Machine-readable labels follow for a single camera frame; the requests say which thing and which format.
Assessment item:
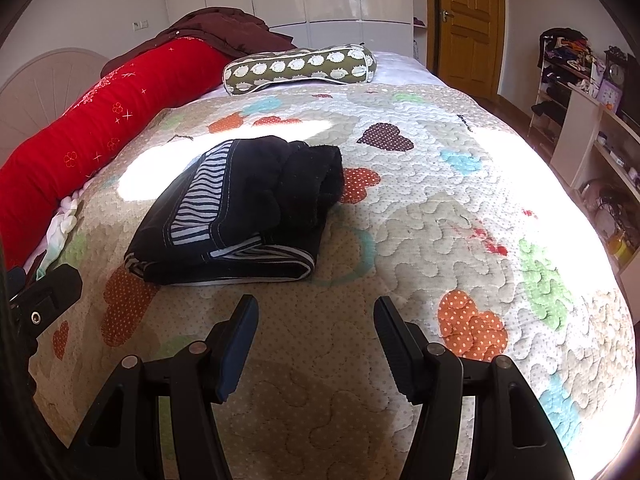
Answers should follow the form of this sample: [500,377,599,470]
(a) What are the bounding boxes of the wooden bedroom door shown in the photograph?
[435,0,506,101]

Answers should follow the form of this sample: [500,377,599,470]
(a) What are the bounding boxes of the white shelf unit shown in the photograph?
[549,86,640,281]

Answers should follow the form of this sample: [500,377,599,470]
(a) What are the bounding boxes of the long red bolster pillow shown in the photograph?
[1,38,230,268]

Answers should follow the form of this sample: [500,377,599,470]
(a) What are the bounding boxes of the dark maroon blanket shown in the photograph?
[101,6,295,77]

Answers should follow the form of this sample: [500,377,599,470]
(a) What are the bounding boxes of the dark navy frog pants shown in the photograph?
[124,136,345,286]

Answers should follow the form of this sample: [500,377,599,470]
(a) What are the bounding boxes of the cluttered shoe rack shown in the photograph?
[527,27,598,156]

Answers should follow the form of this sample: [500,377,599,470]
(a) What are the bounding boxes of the white round headboard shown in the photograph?
[0,48,107,164]

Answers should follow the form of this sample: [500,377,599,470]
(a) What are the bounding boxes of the wall power socket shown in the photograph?
[132,20,149,32]

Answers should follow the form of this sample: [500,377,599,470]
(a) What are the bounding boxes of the green hedgehog-pattern bolster pillow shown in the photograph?
[222,44,378,96]

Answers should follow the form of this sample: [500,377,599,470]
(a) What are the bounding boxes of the patchwork quilted bedspread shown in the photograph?
[30,78,636,479]

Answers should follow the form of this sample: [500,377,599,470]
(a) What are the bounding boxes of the small purple clock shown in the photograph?
[597,79,623,113]

